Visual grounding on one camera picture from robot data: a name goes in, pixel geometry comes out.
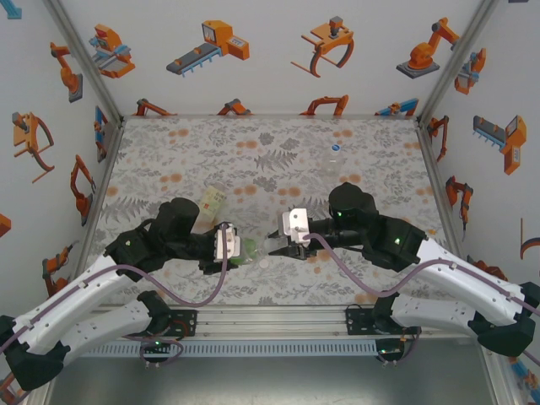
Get yellow label plastic bottle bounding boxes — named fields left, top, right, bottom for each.
left=197, top=182, right=229, bottom=229

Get green label plastic bottle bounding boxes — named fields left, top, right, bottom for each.
left=229, top=235, right=278, bottom=267

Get clear unlabelled plastic bottle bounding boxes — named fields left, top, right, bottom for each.
left=321, top=142, right=350, bottom=183

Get floral patterned table mat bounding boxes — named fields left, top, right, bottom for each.
left=86, top=116, right=469, bottom=307

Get grey metal panel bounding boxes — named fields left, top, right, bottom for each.
left=46, top=356, right=497, bottom=405

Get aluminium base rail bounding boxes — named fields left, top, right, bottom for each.
left=86, top=304, right=486, bottom=339

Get aluminium table side rail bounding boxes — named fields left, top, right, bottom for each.
left=414, top=120, right=476, bottom=265
left=78, top=117, right=127, bottom=275

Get short purple base cable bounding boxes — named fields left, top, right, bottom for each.
left=124, top=335, right=189, bottom=369
left=376, top=324, right=423, bottom=366

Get slotted grey cable duct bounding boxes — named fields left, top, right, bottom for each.
left=84, top=339, right=379, bottom=359

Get aluminium corner post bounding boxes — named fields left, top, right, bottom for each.
left=414, top=0, right=504, bottom=126
left=41, top=0, right=127, bottom=124

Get aluminium lower frame post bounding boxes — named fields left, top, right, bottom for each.
left=480, top=349, right=522, bottom=405

